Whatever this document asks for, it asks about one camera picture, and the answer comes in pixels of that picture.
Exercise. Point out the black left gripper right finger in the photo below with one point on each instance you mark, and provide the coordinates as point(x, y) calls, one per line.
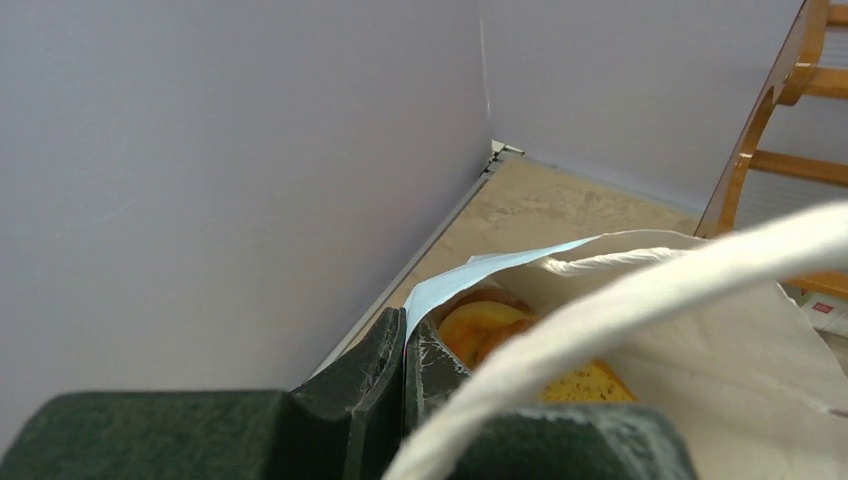
point(545, 441)

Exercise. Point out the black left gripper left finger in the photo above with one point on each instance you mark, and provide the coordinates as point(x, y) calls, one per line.
point(343, 423)

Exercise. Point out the light blue paper bag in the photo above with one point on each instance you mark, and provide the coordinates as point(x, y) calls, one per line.
point(809, 241)

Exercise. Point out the orange fake bread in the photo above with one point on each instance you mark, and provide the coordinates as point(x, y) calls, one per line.
point(474, 323)

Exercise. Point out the white red small box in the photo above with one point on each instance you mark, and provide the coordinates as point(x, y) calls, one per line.
point(826, 313)

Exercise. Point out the orange wooden shelf rack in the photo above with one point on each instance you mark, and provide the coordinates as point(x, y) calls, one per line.
point(792, 150)

